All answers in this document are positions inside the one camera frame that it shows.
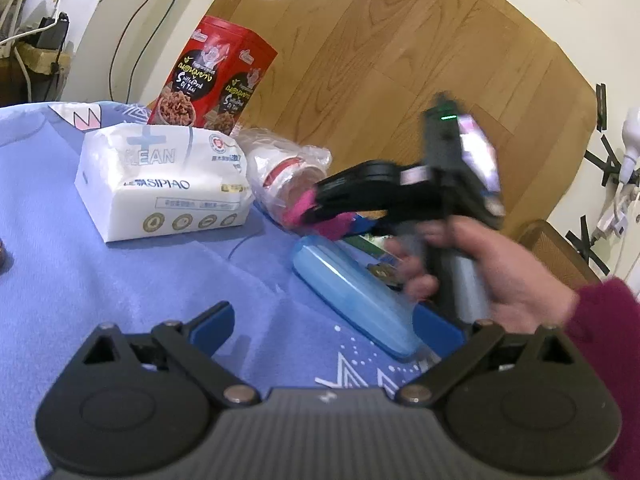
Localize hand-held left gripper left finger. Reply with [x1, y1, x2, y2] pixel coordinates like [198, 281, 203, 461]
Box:
[82, 301, 261, 408]

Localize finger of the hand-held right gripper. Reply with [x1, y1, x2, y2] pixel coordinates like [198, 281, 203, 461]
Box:
[312, 160, 406, 202]
[302, 197, 402, 227]

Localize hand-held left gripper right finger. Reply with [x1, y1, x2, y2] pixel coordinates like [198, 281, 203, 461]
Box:
[397, 305, 581, 408]

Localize pink fluffy sponge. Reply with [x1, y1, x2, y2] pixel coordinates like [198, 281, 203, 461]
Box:
[280, 187, 354, 241]

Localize blue plastic case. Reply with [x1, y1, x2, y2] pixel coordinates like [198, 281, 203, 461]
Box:
[291, 234, 426, 361]

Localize person's right forearm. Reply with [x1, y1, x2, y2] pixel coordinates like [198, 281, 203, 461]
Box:
[564, 277, 640, 480]

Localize person's right hand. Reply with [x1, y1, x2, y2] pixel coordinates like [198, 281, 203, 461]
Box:
[385, 216, 581, 334]

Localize blue green toothpaste box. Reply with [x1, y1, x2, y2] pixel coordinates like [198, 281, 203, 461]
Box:
[345, 212, 406, 266]

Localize small round gold item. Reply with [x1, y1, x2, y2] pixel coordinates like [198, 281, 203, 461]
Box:
[367, 260, 403, 291]

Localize blue printed blanket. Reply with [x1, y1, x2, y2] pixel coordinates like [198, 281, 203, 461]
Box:
[0, 100, 476, 466]

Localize plastic-wrapped jar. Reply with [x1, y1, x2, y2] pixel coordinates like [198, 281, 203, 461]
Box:
[235, 129, 333, 226]

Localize white tissue pack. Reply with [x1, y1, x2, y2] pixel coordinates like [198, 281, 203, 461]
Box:
[75, 121, 250, 244]

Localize crossed black tape strips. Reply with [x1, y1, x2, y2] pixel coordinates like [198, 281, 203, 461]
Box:
[567, 215, 612, 276]
[585, 135, 624, 186]

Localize white power strip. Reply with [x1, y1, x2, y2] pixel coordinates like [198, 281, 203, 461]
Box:
[595, 180, 640, 239]

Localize black tape strip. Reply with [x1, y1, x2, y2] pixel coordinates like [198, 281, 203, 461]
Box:
[595, 82, 609, 133]

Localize white plug adapter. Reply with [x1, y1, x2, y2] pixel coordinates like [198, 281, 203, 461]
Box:
[617, 107, 640, 186]

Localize red snack box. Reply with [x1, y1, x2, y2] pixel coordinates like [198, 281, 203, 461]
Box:
[147, 15, 278, 136]

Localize wooden block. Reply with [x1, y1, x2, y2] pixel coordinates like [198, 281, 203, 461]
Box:
[15, 42, 72, 76]

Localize black charger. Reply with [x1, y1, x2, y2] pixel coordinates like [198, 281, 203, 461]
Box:
[37, 10, 71, 53]

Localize wood-pattern wall sheet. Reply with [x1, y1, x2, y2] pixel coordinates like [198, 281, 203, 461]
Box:
[205, 0, 608, 281]

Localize black wall cable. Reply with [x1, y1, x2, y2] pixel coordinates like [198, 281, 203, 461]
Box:
[107, 0, 173, 106]

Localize white cables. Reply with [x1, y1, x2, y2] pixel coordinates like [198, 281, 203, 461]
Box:
[0, 0, 51, 47]

